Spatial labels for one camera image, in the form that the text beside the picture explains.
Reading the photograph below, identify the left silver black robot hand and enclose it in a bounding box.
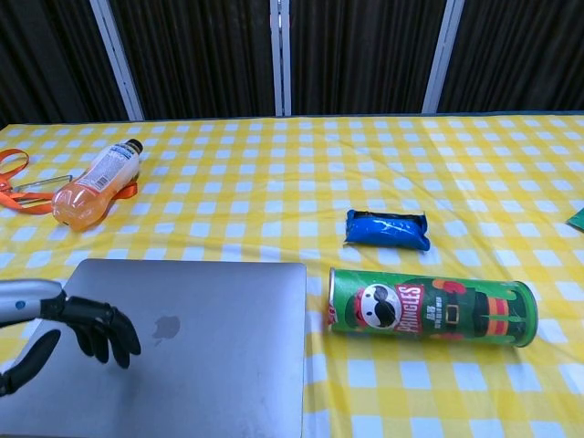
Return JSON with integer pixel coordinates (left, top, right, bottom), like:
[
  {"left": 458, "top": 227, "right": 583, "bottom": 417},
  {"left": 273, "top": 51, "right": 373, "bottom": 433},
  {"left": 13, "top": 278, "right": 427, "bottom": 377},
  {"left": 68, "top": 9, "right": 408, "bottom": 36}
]
[{"left": 0, "top": 278, "right": 141, "bottom": 398}]

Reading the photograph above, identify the silver grey laptop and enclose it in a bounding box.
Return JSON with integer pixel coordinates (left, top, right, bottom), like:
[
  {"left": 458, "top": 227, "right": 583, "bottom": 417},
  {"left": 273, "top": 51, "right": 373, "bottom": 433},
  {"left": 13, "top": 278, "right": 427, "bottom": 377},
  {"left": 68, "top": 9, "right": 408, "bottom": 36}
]
[{"left": 0, "top": 258, "right": 308, "bottom": 438}]

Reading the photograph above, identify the orange drink plastic bottle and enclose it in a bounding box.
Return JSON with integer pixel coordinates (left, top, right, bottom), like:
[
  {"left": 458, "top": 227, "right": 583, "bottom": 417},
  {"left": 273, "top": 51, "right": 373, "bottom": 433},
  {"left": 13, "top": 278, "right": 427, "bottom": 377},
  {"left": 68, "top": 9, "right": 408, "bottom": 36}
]
[{"left": 51, "top": 138, "right": 145, "bottom": 233}]

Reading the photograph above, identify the clear badge card holder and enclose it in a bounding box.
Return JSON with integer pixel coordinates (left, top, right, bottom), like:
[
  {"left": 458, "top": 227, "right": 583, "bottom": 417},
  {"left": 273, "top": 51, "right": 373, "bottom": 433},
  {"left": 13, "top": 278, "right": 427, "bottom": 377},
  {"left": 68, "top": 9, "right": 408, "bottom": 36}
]
[{"left": 13, "top": 174, "right": 74, "bottom": 202}]

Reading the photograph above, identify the yellow white checkered tablecloth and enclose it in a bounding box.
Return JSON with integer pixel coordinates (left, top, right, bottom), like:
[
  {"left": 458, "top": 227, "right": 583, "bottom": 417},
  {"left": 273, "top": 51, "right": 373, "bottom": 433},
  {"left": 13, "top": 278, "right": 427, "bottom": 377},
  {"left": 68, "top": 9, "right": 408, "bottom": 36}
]
[{"left": 0, "top": 111, "right": 584, "bottom": 438}]

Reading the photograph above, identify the black pleated partition panel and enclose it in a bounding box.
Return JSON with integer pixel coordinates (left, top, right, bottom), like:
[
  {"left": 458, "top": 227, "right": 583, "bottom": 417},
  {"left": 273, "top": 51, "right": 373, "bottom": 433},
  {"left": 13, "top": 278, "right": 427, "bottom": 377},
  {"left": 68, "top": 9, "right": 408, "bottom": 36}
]
[
  {"left": 0, "top": 0, "right": 133, "bottom": 131},
  {"left": 109, "top": 0, "right": 277, "bottom": 122},
  {"left": 435, "top": 0, "right": 584, "bottom": 113},
  {"left": 289, "top": 0, "right": 446, "bottom": 116}
]

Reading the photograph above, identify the blue snack packet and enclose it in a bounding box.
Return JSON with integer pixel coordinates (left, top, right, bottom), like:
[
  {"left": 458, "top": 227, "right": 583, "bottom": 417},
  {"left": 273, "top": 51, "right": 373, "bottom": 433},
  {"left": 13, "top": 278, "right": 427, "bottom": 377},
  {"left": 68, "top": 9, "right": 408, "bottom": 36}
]
[{"left": 342, "top": 208, "right": 432, "bottom": 253}]

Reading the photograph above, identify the green Pringles can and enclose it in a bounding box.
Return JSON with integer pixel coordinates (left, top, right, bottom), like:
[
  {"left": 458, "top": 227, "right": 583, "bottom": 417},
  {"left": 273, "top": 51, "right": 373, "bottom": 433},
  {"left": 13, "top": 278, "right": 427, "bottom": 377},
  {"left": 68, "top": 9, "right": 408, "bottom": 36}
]
[{"left": 324, "top": 267, "right": 539, "bottom": 349}]

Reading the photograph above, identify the orange lanyard strap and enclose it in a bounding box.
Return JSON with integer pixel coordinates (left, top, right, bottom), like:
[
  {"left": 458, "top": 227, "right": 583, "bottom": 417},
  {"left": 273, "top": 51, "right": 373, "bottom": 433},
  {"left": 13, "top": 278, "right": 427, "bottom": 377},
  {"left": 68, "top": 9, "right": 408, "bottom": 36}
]
[{"left": 0, "top": 149, "right": 139, "bottom": 214}]

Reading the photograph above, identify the silver partition frame post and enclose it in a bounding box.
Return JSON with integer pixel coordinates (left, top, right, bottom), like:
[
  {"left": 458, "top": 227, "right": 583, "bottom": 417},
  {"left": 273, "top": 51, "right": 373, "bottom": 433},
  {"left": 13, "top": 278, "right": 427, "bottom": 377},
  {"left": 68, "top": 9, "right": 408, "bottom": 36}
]
[
  {"left": 269, "top": 0, "right": 293, "bottom": 118},
  {"left": 89, "top": 0, "right": 146, "bottom": 122},
  {"left": 421, "top": 0, "right": 466, "bottom": 114}
]

